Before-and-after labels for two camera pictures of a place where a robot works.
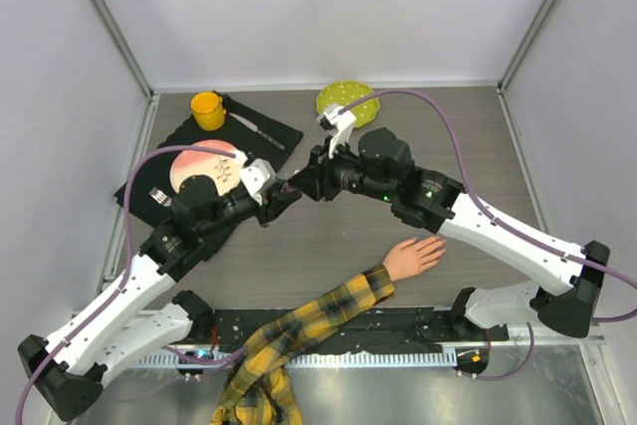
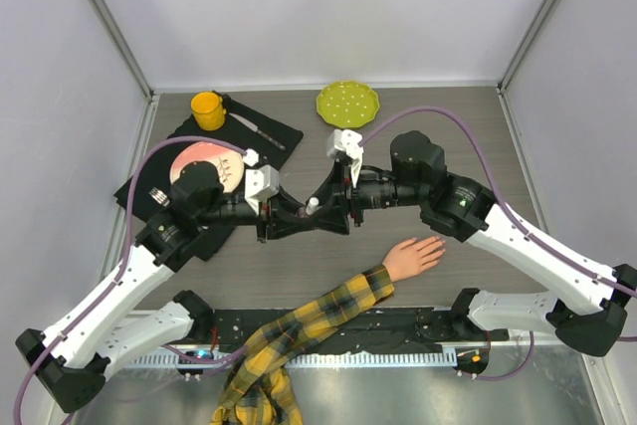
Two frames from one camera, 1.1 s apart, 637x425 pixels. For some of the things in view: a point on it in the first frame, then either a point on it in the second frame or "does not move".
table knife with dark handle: [256, 129] does not move
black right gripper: [317, 179] -> [332, 215]
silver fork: [160, 196] does not move
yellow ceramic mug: [209, 109] does not move
